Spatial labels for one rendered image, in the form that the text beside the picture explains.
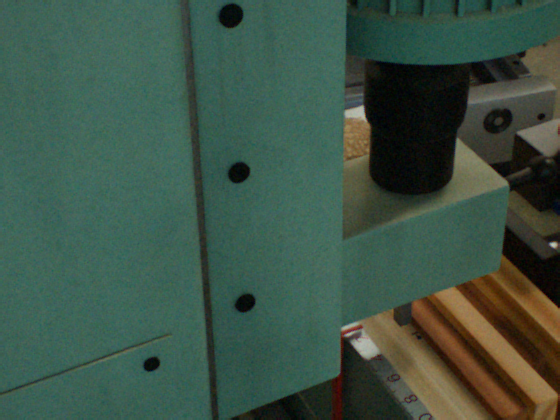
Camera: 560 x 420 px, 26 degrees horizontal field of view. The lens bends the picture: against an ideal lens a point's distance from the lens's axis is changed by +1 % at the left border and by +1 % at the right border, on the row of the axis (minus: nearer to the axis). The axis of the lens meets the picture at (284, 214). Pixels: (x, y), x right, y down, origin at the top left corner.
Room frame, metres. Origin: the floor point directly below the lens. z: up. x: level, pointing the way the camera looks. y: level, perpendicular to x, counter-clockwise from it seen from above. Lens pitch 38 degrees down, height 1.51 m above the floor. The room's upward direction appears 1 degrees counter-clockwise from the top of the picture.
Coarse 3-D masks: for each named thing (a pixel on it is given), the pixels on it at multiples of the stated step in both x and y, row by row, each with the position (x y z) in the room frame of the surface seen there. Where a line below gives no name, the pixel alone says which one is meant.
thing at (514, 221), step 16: (512, 224) 0.65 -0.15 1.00; (528, 224) 0.65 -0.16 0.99; (512, 240) 0.64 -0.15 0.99; (528, 240) 0.63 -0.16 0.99; (544, 240) 0.63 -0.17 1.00; (512, 256) 0.64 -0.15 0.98; (528, 256) 0.62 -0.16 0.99; (544, 256) 0.61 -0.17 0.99; (528, 272) 0.62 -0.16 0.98; (544, 272) 0.61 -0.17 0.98; (544, 288) 0.61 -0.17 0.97
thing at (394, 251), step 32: (352, 160) 0.62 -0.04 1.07; (480, 160) 0.62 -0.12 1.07; (352, 192) 0.59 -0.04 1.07; (384, 192) 0.59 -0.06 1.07; (448, 192) 0.58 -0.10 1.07; (480, 192) 0.58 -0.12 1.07; (352, 224) 0.56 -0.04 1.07; (384, 224) 0.56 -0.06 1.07; (416, 224) 0.56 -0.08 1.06; (448, 224) 0.57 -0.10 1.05; (480, 224) 0.58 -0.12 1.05; (352, 256) 0.54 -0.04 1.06; (384, 256) 0.55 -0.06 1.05; (416, 256) 0.56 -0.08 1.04; (448, 256) 0.57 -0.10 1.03; (480, 256) 0.58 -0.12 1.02; (352, 288) 0.54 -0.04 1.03; (384, 288) 0.55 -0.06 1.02; (416, 288) 0.56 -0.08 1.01; (448, 288) 0.58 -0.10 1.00; (352, 320) 0.54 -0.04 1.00
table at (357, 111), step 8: (352, 112) 0.93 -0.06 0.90; (360, 112) 0.93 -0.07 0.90; (320, 384) 0.61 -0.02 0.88; (328, 384) 0.60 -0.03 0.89; (304, 392) 0.63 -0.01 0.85; (312, 392) 0.62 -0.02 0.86; (320, 392) 0.61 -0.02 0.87; (328, 392) 0.60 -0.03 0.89; (312, 400) 0.62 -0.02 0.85; (320, 400) 0.61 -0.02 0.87; (328, 400) 0.60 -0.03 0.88; (344, 400) 0.58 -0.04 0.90; (312, 408) 0.62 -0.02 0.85; (320, 408) 0.61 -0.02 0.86; (328, 408) 0.60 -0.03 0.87; (344, 408) 0.58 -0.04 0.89; (352, 408) 0.57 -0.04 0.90; (320, 416) 0.61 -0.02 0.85; (328, 416) 0.60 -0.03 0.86; (344, 416) 0.58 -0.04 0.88; (352, 416) 0.57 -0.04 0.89
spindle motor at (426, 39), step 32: (352, 0) 0.53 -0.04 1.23; (384, 0) 0.52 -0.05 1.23; (416, 0) 0.52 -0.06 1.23; (448, 0) 0.52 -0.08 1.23; (480, 0) 0.52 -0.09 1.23; (512, 0) 0.53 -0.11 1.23; (544, 0) 0.53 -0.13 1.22; (352, 32) 0.52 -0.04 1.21; (384, 32) 0.52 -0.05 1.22; (416, 32) 0.51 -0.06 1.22; (448, 32) 0.51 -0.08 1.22; (480, 32) 0.52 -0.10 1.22; (512, 32) 0.52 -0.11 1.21; (544, 32) 0.53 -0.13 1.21; (416, 64) 0.51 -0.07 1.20; (448, 64) 0.51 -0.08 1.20
